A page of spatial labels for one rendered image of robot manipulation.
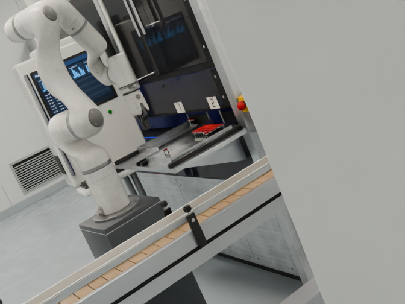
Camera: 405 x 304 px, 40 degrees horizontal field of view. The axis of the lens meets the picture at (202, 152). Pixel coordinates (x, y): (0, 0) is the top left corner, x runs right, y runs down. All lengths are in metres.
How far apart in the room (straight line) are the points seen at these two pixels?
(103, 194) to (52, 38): 0.58
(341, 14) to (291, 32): 0.09
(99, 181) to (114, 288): 0.80
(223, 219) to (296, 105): 0.71
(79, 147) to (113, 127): 1.16
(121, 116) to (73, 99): 1.27
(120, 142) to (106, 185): 1.21
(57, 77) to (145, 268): 0.92
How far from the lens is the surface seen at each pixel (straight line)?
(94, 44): 2.25
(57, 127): 2.10
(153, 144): 2.99
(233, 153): 2.56
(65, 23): 2.21
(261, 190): 1.52
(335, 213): 0.85
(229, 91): 2.47
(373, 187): 0.77
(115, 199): 2.10
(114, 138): 3.27
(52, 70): 2.06
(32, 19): 2.04
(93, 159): 2.07
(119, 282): 1.36
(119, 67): 2.32
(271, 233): 2.78
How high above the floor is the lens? 1.41
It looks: 13 degrees down
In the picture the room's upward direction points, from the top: 23 degrees counter-clockwise
